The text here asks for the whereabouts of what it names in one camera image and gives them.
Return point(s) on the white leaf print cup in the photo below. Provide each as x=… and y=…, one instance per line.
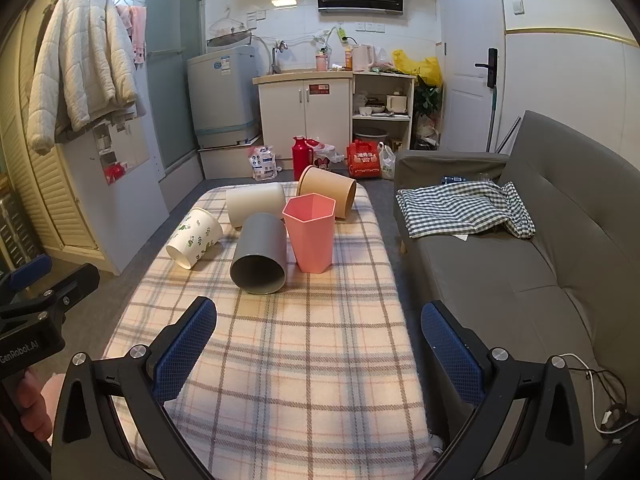
x=197, y=237

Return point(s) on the white plastic bag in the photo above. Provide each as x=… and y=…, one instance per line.
x=387, y=162

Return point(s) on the grey cup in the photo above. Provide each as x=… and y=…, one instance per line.
x=260, y=245

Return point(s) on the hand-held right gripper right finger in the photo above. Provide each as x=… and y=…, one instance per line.
x=450, y=355

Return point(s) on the green plant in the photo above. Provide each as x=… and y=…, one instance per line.
x=427, y=97

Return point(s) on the pink bottle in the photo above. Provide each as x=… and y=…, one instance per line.
x=321, y=62

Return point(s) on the red gift bag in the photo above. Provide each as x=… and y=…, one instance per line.
x=365, y=160

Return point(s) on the yellow plastic bag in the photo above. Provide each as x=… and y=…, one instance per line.
x=425, y=67

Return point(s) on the plaid blanket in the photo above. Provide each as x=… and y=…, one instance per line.
x=300, y=360

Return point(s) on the orange bottle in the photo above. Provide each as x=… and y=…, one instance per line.
x=348, y=60

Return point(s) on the white cartoon print bag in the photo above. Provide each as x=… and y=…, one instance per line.
x=325, y=152

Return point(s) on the frosted glass door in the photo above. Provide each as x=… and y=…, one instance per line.
x=170, y=85

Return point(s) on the grey sofa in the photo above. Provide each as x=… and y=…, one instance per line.
x=525, y=270

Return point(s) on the white sink cabinet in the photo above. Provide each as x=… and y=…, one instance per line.
x=285, y=115

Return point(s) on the white panel with stickers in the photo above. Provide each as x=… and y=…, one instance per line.
x=130, y=210

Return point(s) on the white detergent pouch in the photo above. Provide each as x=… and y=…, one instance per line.
x=263, y=162

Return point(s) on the white puffer jacket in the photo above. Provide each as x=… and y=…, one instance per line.
x=85, y=60

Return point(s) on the white light switch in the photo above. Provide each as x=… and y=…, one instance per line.
x=518, y=6

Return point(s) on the pale pink kettle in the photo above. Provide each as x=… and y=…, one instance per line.
x=361, y=59

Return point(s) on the white door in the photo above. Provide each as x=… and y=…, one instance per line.
x=465, y=110

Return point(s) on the tan cup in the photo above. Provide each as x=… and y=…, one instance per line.
x=325, y=185

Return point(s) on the metal faucet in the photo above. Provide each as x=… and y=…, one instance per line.
x=275, y=57

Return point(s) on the person's left hand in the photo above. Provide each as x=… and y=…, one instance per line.
x=31, y=402

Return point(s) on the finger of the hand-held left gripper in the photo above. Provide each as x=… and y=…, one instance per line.
x=75, y=285
x=30, y=272

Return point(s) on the grey washing machine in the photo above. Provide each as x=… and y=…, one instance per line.
x=225, y=95

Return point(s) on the pink hanging clothes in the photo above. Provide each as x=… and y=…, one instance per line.
x=137, y=30

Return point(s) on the white open shelf unit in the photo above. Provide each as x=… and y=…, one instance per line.
x=382, y=80

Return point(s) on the red thermos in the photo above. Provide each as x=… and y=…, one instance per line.
x=300, y=157

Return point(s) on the louvered wardrobe door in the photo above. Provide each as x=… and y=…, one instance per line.
x=50, y=200

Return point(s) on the green checked cloth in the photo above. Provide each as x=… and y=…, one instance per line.
x=450, y=210

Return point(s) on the white small appliance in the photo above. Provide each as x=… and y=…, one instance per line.
x=396, y=104

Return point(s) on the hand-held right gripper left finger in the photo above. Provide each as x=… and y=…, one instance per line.
x=184, y=352

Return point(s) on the pink hexagonal cup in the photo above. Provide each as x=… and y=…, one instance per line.
x=312, y=240

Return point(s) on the white washing machine platform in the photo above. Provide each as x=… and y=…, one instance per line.
x=225, y=162

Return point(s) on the cream cup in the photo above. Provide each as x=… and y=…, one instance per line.
x=255, y=202

